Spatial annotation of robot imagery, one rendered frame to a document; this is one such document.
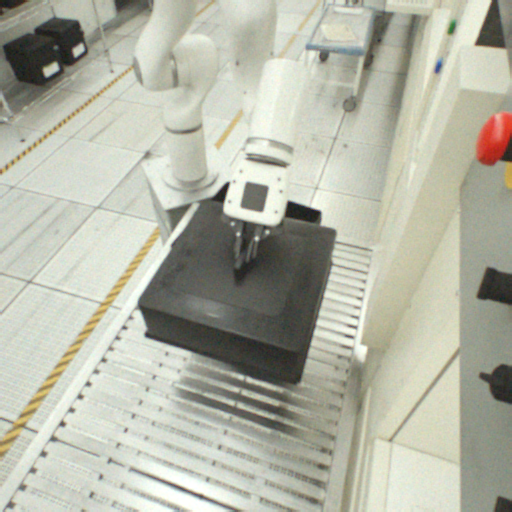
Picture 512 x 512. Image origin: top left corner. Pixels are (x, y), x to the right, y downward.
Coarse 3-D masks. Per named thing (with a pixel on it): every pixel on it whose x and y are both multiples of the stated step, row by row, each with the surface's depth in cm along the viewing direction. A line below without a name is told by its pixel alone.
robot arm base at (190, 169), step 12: (168, 132) 122; (168, 144) 126; (180, 144) 123; (192, 144) 124; (204, 144) 129; (180, 156) 127; (192, 156) 127; (204, 156) 131; (168, 168) 139; (180, 168) 130; (192, 168) 130; (204, 168) 134; (216, 168) 139; (168, 180) 134; (180, 180) 134; (192, 180) 133; (204, 180) 134
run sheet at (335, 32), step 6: (324, 24) 311; (330, 24) 311; (336, 24) 311; (342, 24) 311; (348, 24) 311; (324, 30) 303; (330, 30) 304; (336, 30) 304; (342, 30) 304; (348, 30) 303; (324, 36) 296; (330, 36) 296; (336, 36) 296; (342, 36) 296; (348, 36) 296; (354, 36) 296
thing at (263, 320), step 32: (192, 224) 79; (224, 224) 79; (256, 224) 79; (288, 224) 79; (192, 256) 73; (224, 256) 73; (288, 256) 73; (320, 256) 73; (160, 288) 68; (192, 288) 68; (224, 288) 68; (256, 288) 68; (288, 288) 68; (320, 288) 69; (160, 320) 67; (192, 320) 64; (224, 320) 64; (256, 320) 64; (288, 320) 64; (224, 352) 68; (256, 352) 65; (288, 352) 61
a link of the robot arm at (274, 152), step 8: (248, 144) 67; (256, 144) 66; (264, 144) 65; (272, 144) 65; (280, 144) 65; (248, 152) 67; (256, 152) 66; (264, 152) 65; (272, 152) 65; (280, 152) 66; (288, 152) 67; (272, 160) 67; (280, 160) 67; (288, 160) 67
